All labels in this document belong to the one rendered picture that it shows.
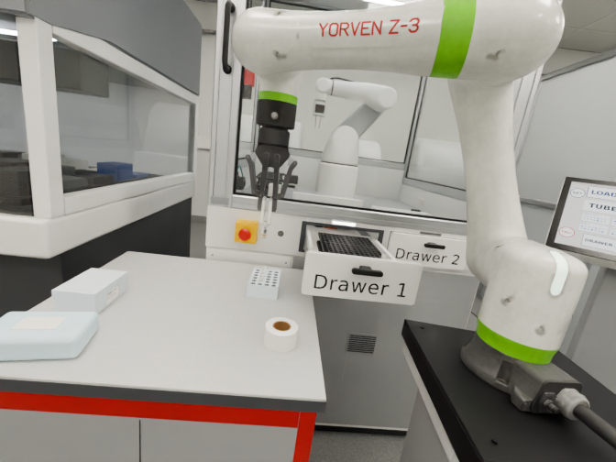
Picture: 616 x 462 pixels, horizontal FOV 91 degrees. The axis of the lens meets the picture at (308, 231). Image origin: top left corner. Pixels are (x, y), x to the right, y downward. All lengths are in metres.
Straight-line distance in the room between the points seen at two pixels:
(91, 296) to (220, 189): 0.49
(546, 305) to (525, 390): 0.14
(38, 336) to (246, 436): 0.39
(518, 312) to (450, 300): 0.68
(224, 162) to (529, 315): 0.88
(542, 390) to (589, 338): 0.87
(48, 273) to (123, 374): 0.58
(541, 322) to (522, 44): 0.43
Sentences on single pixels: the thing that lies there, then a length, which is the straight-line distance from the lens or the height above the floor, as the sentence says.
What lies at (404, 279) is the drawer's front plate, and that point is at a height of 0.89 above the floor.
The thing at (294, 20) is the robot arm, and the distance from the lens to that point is 0.62.
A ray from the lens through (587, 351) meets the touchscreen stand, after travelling 1.50.
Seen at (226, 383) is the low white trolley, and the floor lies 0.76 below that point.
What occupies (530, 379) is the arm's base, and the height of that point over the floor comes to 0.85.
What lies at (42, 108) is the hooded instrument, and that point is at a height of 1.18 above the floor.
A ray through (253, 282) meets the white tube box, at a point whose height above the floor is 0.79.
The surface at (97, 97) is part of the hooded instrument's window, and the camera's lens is 1.20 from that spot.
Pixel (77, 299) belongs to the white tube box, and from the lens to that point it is 0.81.
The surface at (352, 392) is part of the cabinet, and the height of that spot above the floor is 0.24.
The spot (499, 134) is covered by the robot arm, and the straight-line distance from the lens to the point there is 0.75.
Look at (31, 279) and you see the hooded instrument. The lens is 1.18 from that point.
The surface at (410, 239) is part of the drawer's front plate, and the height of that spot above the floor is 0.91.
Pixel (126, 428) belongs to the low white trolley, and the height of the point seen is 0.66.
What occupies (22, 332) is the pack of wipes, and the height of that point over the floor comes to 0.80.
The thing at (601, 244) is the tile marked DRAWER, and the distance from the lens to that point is 1.33.
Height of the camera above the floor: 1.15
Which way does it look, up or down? 14 degrees down
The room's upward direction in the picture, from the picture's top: 8 degrees clockwise
